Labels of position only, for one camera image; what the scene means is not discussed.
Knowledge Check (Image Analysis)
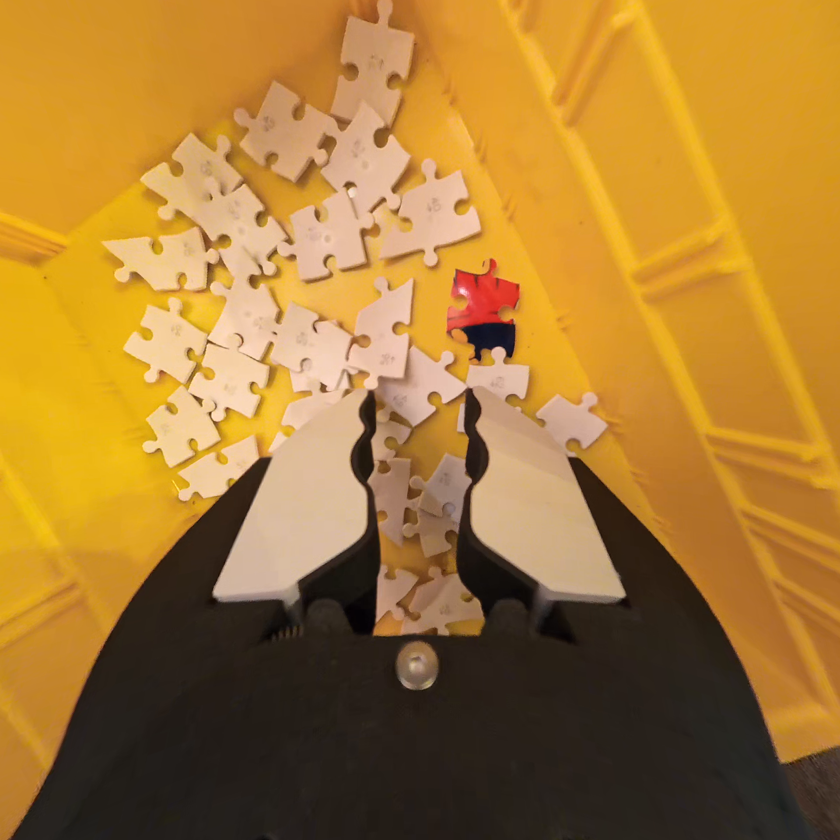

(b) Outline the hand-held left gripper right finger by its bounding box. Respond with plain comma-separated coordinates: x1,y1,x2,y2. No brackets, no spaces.
457,385,627,627

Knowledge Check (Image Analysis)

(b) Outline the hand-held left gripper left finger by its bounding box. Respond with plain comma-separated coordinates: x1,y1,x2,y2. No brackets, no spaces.
211,388,382,624

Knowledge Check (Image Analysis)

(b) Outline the pile of white puzzle pieces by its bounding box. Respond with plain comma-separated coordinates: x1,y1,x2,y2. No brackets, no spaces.
101,0,609,637

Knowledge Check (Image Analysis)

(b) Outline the yellow plastic bin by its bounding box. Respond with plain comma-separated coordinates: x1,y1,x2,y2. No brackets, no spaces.
0,0,840,834

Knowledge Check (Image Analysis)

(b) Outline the red single puzzle piece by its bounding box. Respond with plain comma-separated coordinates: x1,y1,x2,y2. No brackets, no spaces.
446,258,521,364

